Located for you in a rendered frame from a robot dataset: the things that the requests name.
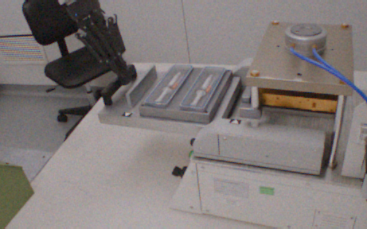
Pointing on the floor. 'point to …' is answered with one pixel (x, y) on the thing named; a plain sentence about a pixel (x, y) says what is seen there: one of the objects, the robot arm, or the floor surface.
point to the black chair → (40, 17)
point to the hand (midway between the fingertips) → (121, 71)
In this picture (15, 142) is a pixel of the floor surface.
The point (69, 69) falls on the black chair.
